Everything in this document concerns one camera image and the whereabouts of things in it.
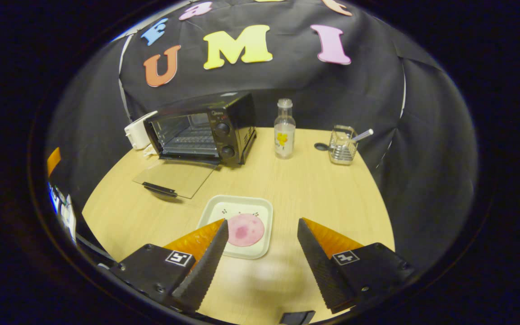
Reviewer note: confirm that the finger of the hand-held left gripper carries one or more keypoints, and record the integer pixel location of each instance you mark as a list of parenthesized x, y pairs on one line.
[(53, 160)]

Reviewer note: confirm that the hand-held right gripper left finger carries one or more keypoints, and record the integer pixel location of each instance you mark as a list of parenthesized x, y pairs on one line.
[(201, 271)]

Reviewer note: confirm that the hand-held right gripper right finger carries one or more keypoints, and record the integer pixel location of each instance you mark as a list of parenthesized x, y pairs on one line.
[(321, 266)]

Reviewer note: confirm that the pink ham slice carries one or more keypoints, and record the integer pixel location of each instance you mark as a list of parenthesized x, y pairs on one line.
[(246, 230)]

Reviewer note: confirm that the white square plate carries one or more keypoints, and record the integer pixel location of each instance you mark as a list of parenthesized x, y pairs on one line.
[(217, 212)]

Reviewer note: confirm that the black electric oven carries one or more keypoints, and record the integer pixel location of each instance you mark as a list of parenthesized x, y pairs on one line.
[(237, 122)]

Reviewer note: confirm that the white toaster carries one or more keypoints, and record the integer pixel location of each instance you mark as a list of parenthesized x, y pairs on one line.
[(136, 133)]

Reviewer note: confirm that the white divided bean dish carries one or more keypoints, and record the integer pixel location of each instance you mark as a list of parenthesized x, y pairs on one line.
[(150, 150)]

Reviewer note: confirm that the small black round cap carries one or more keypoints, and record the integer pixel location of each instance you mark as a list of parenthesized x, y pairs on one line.
[(321, 146)]

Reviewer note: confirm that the clear glass bottle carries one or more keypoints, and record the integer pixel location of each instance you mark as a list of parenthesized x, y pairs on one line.
[(284, 135)]

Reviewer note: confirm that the striped straw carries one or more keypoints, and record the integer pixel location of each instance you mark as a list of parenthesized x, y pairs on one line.
[(364, 135)]

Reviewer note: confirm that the black backdrop cloth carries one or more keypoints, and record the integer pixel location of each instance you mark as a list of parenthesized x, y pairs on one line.
[(287, 85)]

